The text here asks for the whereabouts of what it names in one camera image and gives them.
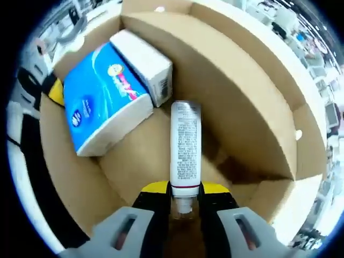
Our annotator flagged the brown cardboard shoe box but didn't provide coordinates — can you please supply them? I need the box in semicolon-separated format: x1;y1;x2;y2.
39;0;327;242

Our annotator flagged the white medicine box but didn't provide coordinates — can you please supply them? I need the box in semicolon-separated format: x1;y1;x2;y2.
109;28;174;108

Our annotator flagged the silver spray bottle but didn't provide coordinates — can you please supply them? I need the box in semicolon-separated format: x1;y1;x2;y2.
168;100;203;214

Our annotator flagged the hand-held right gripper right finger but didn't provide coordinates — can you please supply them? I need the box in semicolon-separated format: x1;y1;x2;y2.
199;182;304;258

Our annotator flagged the grey curved stand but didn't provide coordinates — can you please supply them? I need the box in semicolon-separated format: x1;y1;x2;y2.
58;15;88;44

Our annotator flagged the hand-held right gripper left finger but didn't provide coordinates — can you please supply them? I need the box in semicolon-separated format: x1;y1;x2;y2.
62;181;172;258

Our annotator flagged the blue tissue pack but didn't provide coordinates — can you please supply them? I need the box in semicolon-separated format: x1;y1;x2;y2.
63;41;155;158

